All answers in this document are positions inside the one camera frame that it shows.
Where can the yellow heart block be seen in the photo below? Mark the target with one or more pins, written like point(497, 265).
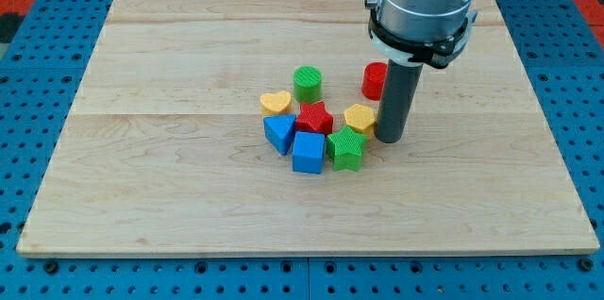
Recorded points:
point(275, 103)

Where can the green star block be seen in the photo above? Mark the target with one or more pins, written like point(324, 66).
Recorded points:
point(345, 148)

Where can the wooden board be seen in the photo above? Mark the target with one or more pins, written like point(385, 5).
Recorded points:
point(163, 155)

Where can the red star block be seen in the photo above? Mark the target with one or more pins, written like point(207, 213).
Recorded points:
point(314, 118)

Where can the blue triangle block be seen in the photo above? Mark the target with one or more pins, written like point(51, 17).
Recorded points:
point(279, 131)

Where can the black and white mounting bracket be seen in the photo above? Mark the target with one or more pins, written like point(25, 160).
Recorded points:
point(437, 55)

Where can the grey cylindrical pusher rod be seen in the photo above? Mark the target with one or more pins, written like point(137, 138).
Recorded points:
point(395, 103)

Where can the red cylinder block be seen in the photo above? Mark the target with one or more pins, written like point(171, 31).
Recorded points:
point(373, 80)

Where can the yellow hexagon block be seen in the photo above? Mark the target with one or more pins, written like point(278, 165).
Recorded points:
point(361, 119)

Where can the blue cube block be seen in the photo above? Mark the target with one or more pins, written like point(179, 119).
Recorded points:
point(308, 152)

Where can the green cylinder block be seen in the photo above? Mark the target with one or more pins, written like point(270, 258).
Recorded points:
point(307, 84)

